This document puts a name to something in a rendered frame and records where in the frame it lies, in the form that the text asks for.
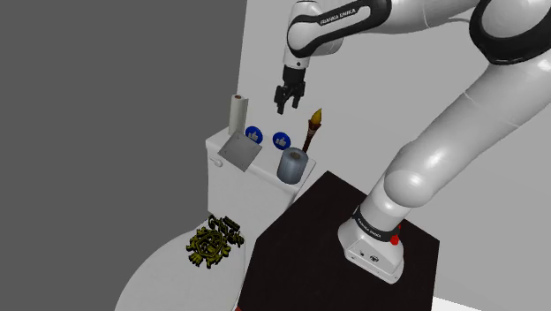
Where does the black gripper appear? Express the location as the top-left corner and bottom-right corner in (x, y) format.
(273, 64), (307, 116)

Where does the brown torch with yellow flame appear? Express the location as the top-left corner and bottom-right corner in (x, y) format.
(301, 108), (323, 155)

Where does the blue thumbs-up badge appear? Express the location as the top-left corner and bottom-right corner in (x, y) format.
(244, 125), (265, 145)
(271, 131), (292, 151)

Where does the white paper towel roll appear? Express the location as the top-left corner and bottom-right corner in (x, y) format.
(227, 94), (250, 136)

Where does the grey toilet paper roll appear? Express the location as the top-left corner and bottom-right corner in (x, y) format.
(276, 147), (310, 186)

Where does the grey square plate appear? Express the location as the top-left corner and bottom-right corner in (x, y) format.
(217, 131), (264, 173)

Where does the white toilet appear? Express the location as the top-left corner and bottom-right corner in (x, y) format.
(113, 126), (318, 311)

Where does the dark robot stand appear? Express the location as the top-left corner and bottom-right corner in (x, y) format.
(235, 170), (441, 311)

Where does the yellow and black ornate emblem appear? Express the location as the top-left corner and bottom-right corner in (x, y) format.
(185, 214), (246, 269)

